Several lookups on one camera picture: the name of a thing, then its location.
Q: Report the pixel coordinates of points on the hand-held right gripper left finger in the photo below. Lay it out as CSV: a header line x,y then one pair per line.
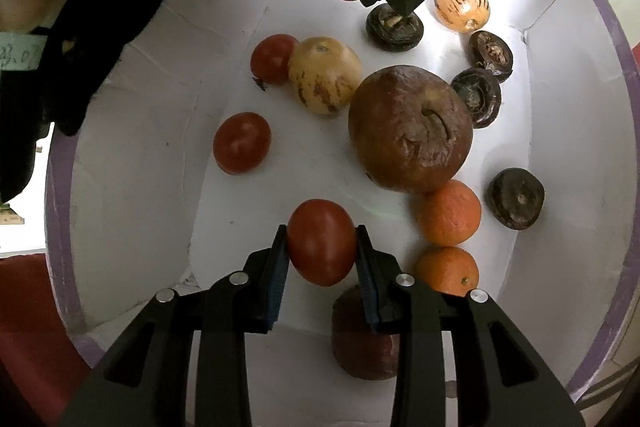
x,y
276,279

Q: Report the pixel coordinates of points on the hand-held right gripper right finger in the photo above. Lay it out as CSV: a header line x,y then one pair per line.
x,y
367,279

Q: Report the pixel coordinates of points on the large red tomato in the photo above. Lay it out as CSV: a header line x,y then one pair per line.
x,y
322,241

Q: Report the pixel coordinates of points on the dark red apple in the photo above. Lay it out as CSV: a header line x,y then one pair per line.
x,y
357,349

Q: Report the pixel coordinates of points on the dark water chestnut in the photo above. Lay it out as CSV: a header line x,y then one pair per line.
x,y
477,99
491,52
395,29
516,199

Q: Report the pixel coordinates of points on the small orange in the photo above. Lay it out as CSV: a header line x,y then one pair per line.
x,y
445,269

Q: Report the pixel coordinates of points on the yellow striped pepino melon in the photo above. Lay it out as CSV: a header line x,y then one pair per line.
x,y
325,76
461,6

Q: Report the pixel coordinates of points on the large orange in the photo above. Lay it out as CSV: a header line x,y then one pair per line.
x,y
448,213

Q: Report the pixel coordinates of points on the red tomato with stem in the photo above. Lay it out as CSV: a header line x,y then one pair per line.
x,y
272,57

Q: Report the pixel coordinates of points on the small red tomato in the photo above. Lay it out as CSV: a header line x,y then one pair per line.
x,y
241,143

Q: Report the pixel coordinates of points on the white box purple rim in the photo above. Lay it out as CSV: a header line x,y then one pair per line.
x,y
150,207

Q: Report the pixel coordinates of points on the wrinkled brown apple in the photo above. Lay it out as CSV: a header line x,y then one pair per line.
x,y
410,129

